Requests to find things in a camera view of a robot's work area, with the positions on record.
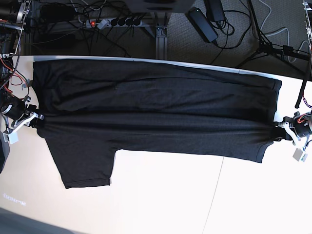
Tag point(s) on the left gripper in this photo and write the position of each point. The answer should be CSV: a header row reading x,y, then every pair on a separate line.
x,y
294,128

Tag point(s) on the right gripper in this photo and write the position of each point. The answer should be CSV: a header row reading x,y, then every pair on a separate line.
x,y
21,113

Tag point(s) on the dark grey T-shirt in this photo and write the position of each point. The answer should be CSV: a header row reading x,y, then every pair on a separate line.
x,y
93,108

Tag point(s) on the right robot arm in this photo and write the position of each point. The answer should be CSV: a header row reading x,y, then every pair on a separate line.
x,y
13,14

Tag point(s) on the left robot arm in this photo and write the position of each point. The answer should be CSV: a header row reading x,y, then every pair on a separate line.
x,y
305,48

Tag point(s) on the black object at left edge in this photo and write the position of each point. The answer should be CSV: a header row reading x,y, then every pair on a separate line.
x,y
4,152

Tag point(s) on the black tripod stand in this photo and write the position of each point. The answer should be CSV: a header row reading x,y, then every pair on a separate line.
x,y
266,48

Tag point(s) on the grey power strip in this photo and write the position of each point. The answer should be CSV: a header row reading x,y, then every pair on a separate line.
x,y
103,23

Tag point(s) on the black power adapter brick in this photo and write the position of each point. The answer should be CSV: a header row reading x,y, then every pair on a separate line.
x,y
200,23

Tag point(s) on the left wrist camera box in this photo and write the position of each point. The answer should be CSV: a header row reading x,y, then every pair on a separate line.
x,y
300,155

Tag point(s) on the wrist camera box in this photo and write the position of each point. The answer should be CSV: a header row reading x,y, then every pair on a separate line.
x,y
10,137
300,155

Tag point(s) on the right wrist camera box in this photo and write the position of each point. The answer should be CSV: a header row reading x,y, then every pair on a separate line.
x,y
10,137

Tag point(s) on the aluminium frame post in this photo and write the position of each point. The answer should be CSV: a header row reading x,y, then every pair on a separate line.
x,y
156,25

